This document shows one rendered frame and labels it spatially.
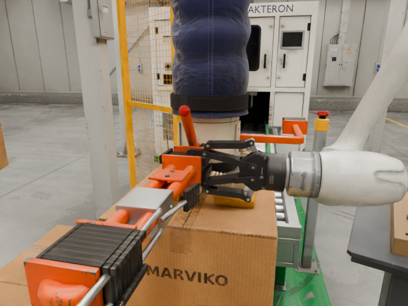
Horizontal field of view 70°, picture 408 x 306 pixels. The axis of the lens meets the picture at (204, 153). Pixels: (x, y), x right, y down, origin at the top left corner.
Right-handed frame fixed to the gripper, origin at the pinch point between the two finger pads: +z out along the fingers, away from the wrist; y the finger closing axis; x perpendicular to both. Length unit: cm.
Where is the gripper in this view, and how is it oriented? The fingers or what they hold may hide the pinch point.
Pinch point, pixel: (186, 166)
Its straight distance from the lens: 62.1
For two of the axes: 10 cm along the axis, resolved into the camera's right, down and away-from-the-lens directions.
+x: 1.9, -2.7, 9.4
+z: -9.8, -0.6, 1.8
